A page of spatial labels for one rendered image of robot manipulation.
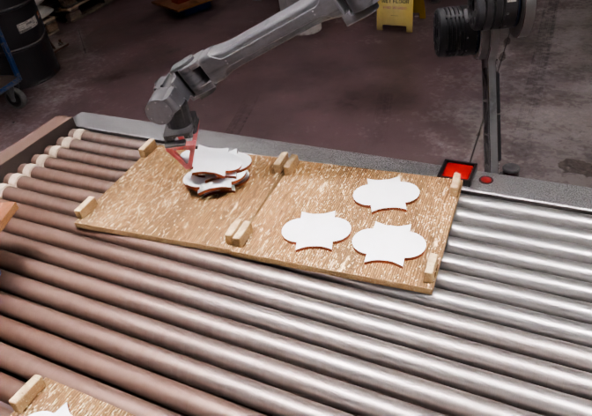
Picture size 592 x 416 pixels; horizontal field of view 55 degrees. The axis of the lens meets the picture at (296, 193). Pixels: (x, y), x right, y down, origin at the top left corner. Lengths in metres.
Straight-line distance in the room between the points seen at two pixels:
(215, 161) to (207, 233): 0.19
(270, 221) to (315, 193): 0.13
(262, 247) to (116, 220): 0.37
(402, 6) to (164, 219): 3.63
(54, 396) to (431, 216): 0.78
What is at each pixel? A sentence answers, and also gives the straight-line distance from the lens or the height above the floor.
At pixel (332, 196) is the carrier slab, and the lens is 1.29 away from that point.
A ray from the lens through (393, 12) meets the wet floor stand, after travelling 4.74.
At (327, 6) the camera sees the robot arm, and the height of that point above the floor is 1.36.
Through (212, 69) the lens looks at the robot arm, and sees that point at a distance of 1.21.
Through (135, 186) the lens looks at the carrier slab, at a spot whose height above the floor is 0.94.
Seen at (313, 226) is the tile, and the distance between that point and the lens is 1.20.
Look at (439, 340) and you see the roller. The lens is 1.02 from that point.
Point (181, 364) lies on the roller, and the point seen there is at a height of 0.92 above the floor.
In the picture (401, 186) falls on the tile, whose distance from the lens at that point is 1.30.
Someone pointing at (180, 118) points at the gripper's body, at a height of 1.13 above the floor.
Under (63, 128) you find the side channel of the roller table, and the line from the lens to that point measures 1.88.
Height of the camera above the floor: 1.70
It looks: 36 degrees down
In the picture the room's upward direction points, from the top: 8 degrees counter-clockwise
